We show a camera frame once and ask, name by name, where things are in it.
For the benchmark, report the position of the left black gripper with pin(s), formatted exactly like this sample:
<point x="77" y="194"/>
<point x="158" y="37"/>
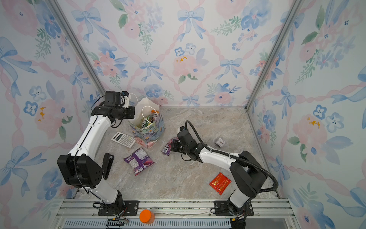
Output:
<point x="132" y="111"/>

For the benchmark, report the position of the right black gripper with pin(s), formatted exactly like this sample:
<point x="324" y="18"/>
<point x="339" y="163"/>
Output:
<point x="174" y="148"/>

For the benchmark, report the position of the floral paper gift bag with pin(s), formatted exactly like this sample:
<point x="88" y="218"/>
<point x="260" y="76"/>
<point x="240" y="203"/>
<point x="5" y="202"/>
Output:
<point x="148" y="136"/>

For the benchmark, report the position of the orange Fox's candy bag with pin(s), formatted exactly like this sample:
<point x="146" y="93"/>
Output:
<point x="154" y="113"/>

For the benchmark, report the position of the magenta Fox's candy bag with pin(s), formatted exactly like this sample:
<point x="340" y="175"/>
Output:
<point x="168" y="147"/>

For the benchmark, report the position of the red sauce packet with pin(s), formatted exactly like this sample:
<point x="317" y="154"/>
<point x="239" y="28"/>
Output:
<point x="220" y="183"/>

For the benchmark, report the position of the purple snack packet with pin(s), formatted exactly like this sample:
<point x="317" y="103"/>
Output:
<point x="139" y="161"/>

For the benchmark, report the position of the green Fox's candy bag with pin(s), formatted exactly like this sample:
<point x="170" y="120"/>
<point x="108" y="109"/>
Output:
<point x="146" y="121"/>

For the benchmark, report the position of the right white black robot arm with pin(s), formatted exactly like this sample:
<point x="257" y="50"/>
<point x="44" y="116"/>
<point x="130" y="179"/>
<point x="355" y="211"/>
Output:
<point x="247" y="173"/>

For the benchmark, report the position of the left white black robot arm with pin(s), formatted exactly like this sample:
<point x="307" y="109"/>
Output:
<point x="78" y="167"/>

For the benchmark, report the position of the white calculator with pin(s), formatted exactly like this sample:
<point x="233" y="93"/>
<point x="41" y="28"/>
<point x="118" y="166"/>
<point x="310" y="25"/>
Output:
<point x="124" y="139"/>

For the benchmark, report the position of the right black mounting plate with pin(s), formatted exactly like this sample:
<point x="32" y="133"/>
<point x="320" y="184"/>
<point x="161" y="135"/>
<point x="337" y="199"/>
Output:
<point x="221" y="209"/>

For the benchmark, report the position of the black mounting plate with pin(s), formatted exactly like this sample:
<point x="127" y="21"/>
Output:
<point x="221" y="209"/>
<point x="130" y="208"/>

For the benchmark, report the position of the orange round cap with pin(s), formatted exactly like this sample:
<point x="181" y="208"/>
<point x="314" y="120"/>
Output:
<point x="147" y="217"/>

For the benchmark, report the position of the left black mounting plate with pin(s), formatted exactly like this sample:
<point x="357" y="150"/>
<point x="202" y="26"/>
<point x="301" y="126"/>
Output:
<point x="130" y="208"/>

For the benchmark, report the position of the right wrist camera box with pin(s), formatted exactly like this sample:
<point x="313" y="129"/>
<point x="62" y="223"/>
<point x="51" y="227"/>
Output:
<point x="186" y="138"/>

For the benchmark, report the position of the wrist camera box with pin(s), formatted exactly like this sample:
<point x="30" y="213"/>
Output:
<point x="186" y="138"/>
<point x="116" y="99"/>

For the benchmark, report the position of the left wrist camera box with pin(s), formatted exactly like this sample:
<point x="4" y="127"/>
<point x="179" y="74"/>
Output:
<point x="116" y="99"/>

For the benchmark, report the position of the aluminium frame rail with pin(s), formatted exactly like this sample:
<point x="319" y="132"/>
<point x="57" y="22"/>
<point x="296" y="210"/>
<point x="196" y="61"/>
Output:
<point x="177" y="214"/>

